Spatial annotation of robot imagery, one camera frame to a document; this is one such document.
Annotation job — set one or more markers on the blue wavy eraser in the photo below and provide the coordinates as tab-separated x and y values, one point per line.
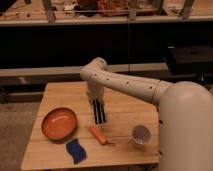
77	152

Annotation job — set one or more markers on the black box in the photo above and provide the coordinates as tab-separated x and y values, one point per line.
190	59

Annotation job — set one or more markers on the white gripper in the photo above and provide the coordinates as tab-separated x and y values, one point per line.
95	92

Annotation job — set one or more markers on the orange bowl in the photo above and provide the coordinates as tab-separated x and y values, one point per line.
59	123

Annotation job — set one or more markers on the orange toy carrot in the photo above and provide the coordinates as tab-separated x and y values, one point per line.
99	136

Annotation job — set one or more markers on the white cup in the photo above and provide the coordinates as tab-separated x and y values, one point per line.
140	136

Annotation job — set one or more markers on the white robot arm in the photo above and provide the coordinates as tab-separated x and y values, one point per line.
185	113

